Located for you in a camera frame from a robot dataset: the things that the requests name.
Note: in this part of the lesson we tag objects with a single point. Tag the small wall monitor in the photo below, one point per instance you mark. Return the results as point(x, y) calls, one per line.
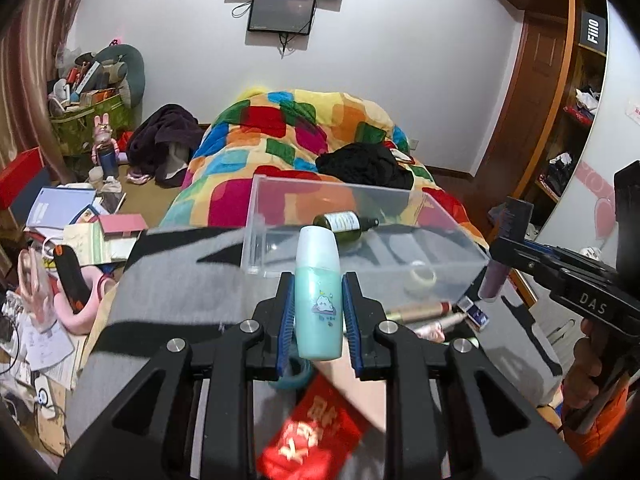
point(287, 17)

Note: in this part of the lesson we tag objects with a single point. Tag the tan roll with red band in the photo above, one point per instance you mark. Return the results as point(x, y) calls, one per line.
point(415, 313)

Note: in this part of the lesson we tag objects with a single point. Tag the green glass spray bottle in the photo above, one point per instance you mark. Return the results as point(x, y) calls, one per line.
point(345, 222)

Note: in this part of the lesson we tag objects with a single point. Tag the black garment on bed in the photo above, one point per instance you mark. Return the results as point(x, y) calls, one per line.
point(365, 164)

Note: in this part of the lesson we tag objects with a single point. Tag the blue notebook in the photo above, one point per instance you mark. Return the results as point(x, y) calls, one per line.
point(55, 208)

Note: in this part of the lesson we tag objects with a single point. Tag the dark purple clothes pile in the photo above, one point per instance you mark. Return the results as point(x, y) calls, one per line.
point(164, 144)

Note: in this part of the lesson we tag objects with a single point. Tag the red envelope packet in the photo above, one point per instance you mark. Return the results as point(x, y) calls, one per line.
point(317, 439)

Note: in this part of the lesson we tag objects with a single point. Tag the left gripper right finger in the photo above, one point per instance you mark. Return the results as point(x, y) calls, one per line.
point(449, 412)

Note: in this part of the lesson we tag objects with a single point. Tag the white gauze tape roll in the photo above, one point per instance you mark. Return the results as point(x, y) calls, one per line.
point(421, 279)

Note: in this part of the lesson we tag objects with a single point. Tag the colourful patchwork duvet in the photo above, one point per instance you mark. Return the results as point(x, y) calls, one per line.
point(283, 134)

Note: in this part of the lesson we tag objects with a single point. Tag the grey black blanket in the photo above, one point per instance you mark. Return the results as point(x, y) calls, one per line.
point(166, 293)

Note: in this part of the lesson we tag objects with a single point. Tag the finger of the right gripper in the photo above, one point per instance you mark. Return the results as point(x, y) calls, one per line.
point(514, 219)

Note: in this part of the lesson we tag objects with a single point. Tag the blue tape roll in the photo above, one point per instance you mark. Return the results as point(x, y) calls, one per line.
point(297, 375)

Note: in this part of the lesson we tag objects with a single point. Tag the pink headphones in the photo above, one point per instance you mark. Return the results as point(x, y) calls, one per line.
point(78, 316)

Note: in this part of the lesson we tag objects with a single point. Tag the clear plastic storage bin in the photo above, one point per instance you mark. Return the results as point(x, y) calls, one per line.
point(411, 226)

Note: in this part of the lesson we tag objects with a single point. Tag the peach cosmetic tube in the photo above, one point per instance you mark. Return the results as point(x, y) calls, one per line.
point(369, 398)

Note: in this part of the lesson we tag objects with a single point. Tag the pink rabbit toy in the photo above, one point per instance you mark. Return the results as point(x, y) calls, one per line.
point(105, 151)

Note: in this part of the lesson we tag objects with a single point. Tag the red box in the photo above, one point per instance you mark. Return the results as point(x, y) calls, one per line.
point(23, 179)

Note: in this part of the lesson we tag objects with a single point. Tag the grey green neck pillow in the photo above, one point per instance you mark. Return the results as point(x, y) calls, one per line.
point(125, 67)

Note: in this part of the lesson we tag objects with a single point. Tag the black Fiio box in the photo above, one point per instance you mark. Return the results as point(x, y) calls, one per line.
point(592, 32)

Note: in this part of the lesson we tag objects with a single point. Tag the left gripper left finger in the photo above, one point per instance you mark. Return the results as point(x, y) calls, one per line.
point(147, 430)

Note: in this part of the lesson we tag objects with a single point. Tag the green storage basket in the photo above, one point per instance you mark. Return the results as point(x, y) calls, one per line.
point(74, 130)

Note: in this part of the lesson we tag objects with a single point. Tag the wooden door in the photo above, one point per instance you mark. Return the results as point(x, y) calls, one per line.
point(525, 110)

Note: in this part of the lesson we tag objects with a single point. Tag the purple cylinder bottle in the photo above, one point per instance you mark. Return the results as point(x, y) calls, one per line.
point(495, 276)

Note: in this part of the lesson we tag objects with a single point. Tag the pink box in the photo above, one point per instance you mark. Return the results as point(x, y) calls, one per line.
point(122, 225)

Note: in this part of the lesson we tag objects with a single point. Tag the striped curtain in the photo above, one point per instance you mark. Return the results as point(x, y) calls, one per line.
point(32, 33)

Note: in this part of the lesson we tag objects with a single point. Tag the blue Max staples box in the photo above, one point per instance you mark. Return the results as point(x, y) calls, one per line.
point(477, 317)

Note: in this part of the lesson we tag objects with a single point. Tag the operator right hand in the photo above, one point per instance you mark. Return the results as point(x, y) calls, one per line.
point(579, 388)

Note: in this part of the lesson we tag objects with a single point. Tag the mint green lotion bottle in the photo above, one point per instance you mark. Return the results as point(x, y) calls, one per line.
point(318, 295)

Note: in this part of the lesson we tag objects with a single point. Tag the wooden shelf unit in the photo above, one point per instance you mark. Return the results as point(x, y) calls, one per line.
point(568, 124)

